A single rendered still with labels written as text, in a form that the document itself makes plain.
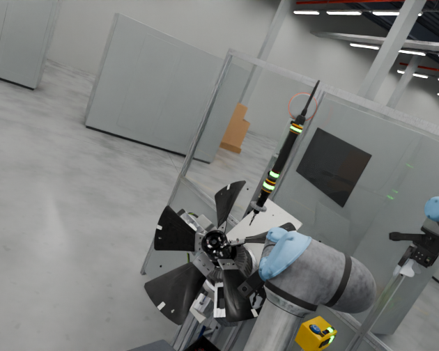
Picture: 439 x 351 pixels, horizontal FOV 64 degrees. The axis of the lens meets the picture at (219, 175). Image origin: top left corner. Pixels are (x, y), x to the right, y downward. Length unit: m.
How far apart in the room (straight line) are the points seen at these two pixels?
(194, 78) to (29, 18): 3.34
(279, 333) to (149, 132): 6.34
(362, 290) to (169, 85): 6.25
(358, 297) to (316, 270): 0.10
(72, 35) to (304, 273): 12.80
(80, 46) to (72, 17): 0.87
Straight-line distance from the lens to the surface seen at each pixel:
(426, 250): 1.43
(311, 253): 0.75
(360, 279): 0.78
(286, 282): 0.74
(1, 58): 8.35
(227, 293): 1.46
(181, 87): 6.85
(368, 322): 2.09
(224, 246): 1.53
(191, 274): 1.58
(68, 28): 13.26
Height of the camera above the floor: 1.90
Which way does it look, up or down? 16 degrees down
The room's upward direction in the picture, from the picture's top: 24 degrees clockwise
